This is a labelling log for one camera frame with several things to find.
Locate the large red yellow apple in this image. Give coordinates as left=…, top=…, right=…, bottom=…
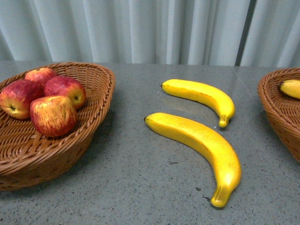
left=30, top=96, right=77, bottom=137

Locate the small red apple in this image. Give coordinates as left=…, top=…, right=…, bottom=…
left=44, top=75, right=86, bottom=109

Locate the far yellow banana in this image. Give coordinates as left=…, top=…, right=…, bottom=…
left=161, top=79, right=235, bottom=128

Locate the near large yellow banana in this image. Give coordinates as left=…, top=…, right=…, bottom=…
left=144, top=112, right=242, bottom=208

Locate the red apple back left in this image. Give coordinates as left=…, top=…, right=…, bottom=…
left=24, top=67, right=59, bottom=88

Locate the left brown wicker basket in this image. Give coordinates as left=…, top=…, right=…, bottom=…
left=0, top=62, right=115, bottom=191

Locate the brown wicker basket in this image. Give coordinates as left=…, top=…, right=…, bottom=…
left=257, top=68, right=300, bottom=162
left=0, top=62, right=115, bottom=191

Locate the right brown wicker basket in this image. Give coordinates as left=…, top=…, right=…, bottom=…
left=257, top=68, right=300, bottom=162

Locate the red apple front left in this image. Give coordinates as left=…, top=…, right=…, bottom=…
left=0, top=79, right=44, bottom=120

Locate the white pleated curtain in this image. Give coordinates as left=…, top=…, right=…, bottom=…
left=0, top=0, right=300, bottom=67

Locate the banana in right basket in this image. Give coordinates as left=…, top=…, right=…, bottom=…
left=278, top=79, right=300, bottom=99

